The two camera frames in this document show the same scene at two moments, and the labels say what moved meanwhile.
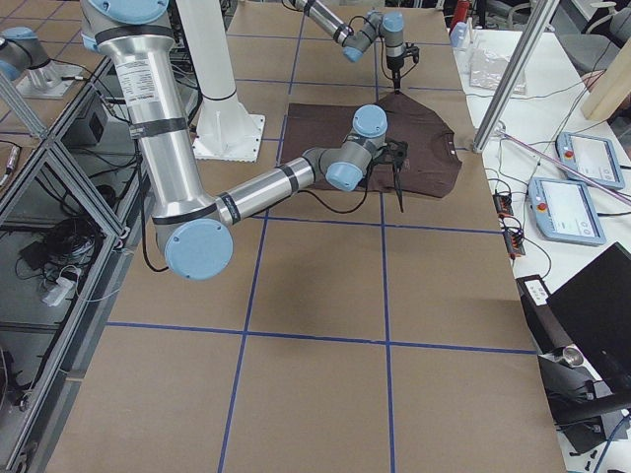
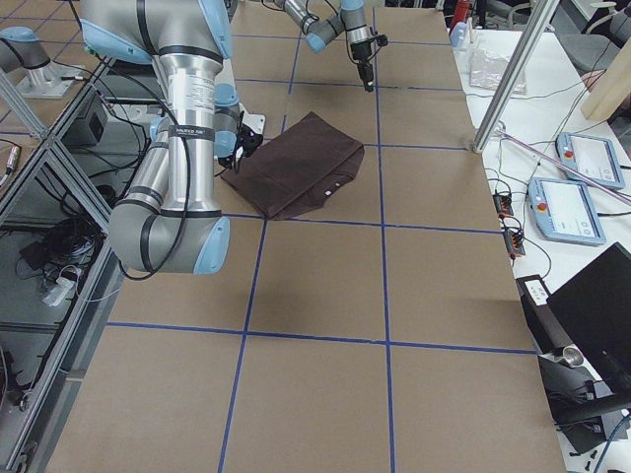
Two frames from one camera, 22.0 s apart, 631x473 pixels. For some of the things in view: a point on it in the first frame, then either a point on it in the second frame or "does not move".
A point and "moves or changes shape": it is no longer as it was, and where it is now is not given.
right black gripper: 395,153 → 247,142
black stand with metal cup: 580,400 does not move
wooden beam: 611,89 does not move
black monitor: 595,306 does not move
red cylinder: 461,12 does not move
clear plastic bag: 486,70 does not move
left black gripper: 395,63 → 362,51
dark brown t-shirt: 433,160 moves or changes shape
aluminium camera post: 515,74 does not move
